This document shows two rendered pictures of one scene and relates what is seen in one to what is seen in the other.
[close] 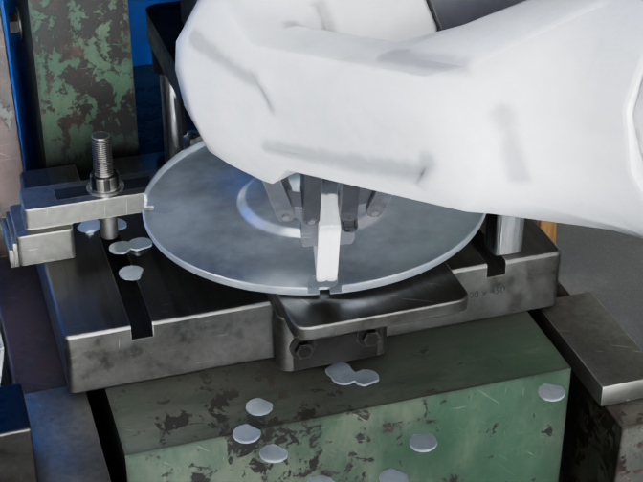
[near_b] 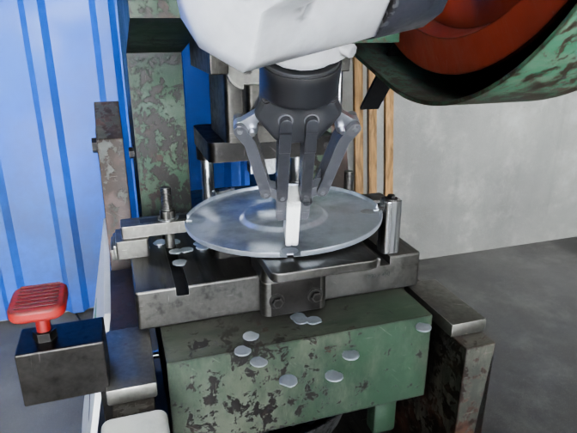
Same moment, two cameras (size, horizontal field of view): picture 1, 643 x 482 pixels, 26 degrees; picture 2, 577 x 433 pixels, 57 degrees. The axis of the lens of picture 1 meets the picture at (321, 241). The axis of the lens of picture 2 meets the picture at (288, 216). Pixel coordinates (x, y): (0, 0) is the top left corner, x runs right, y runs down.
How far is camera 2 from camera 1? 0.42 m
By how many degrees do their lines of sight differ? 11
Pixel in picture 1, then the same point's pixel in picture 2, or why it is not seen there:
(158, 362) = (191, 311)
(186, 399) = (207, 332)
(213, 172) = (227, 206)
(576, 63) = not seen: outside the picture
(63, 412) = (133, 340)
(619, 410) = (462, 339)
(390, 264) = (329, 242)
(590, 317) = (437, 290)
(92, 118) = not seen: hidden behind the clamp
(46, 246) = (132, 248)
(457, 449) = (367, 364)
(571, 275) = not seen: hidden behind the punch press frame
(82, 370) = (146, 314)
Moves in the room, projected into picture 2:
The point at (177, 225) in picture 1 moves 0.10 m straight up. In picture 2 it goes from (204, 228) to (200, 159)
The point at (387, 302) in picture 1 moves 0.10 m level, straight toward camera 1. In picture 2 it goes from (328, 261) to (331, 301)
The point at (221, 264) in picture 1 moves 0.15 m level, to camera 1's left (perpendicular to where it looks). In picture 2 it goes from (227, 244) to (113, 244)
